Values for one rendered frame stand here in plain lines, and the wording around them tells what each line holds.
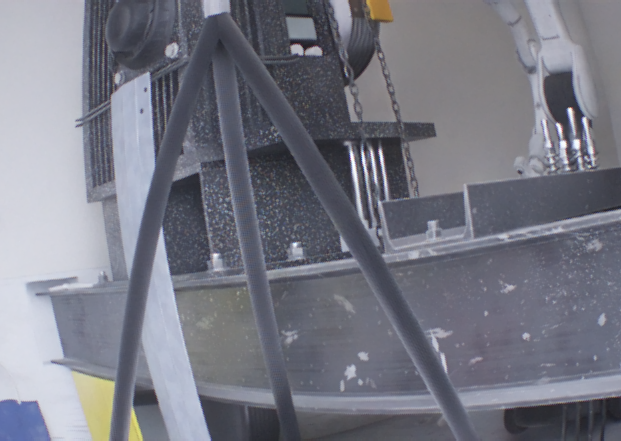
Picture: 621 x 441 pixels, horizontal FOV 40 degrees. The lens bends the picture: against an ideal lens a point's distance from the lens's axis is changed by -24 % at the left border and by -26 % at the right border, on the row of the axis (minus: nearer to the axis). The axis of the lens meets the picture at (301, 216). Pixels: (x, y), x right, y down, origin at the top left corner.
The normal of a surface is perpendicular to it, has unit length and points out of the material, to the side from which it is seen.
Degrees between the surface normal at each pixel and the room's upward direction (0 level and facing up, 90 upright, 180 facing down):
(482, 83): 90
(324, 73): 90
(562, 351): 90
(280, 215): 90
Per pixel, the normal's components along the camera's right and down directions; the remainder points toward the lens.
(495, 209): 0.54, -0.11
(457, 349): -0.83, 0.11
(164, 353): -0.69, 0.08
